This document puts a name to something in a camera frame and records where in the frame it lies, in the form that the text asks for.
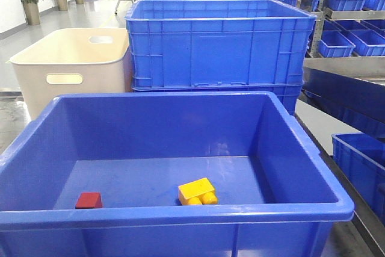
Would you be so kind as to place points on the large blue crate behind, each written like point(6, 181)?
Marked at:
point(218, 45)

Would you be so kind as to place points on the yellow toy block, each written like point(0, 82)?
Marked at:
point(198, 192)

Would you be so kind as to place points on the beige plastic tub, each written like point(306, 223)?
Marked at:
point(73, 60)

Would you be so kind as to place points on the red cube block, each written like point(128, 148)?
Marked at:
point(89, 200)

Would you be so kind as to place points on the blue bin lower right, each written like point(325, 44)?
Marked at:
point(361, 158)

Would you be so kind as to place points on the steel rack with bins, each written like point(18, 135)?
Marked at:
point(343, 93)

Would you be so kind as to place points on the blue target bin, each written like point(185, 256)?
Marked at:
point(276, 196)

